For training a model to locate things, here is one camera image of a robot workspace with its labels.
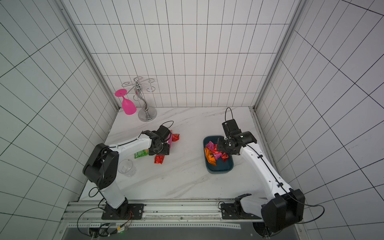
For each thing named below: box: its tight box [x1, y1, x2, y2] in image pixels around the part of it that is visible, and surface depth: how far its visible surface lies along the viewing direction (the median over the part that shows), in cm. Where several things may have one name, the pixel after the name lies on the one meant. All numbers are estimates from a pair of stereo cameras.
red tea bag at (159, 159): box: [154, 155, 165, 164], surface depth 91 cm
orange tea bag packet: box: [205, 147, 217, 167], surface depth 90 cm
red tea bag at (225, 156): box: [221, 152, 229, 163], surface depth 90 cm
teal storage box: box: [203, 135, 234, 174], surface depth 89 cm
